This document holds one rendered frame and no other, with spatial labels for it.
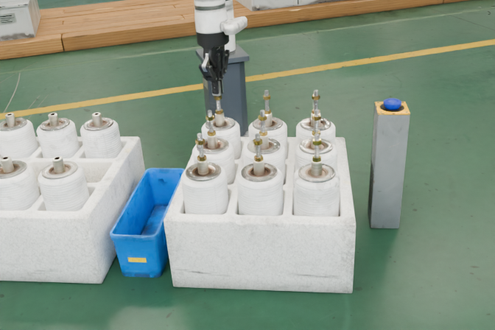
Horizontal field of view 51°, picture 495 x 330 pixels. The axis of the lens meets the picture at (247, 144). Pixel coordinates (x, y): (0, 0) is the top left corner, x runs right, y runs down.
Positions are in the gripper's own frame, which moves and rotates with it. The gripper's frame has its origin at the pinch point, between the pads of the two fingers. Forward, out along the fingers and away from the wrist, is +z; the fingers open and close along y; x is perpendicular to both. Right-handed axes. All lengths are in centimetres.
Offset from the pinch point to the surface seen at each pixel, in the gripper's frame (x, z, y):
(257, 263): 19.0, 27.5, 27.6
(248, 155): 12.3, 10.6, 12.6
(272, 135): 14.0, 10.9, 0.8
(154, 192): -19.2, 30.1, 5.6
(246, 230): 17.2, 19.0, 28.0
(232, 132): 4.0, 10.6, 2.2
